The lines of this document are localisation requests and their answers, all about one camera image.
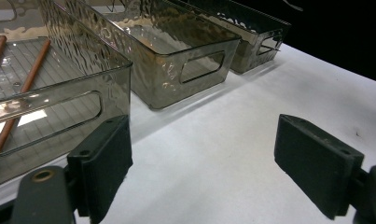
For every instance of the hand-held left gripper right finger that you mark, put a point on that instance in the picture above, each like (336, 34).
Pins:
(316, 161)

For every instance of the white table cover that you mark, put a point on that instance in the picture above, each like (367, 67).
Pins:
(223, 140)

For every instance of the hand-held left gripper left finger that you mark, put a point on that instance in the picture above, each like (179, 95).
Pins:
(104, 155)

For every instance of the smoky transparent plastic bin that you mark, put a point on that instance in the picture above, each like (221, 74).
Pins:
(114, 93)
(164, 84)
(247, 59)

